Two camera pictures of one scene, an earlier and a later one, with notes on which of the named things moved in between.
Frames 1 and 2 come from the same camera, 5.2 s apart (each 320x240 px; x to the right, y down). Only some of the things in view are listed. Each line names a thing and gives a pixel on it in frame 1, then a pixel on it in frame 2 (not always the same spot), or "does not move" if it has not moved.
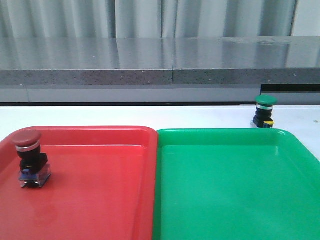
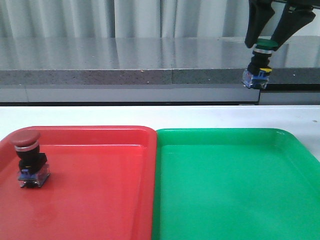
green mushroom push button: (264, 106) -> (257, 74)
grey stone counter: (159, 69) does not move
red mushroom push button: (35, 170) does not move
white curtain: (147, 19) does not move
